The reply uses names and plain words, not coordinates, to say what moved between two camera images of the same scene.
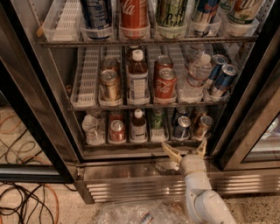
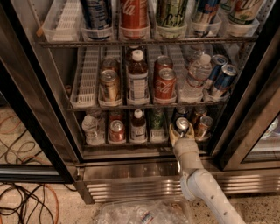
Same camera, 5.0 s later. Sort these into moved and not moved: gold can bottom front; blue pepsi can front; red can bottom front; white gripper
Moved: white gripper
Not moved: blue pepsi can front; red can bottom front; gold can bottom front
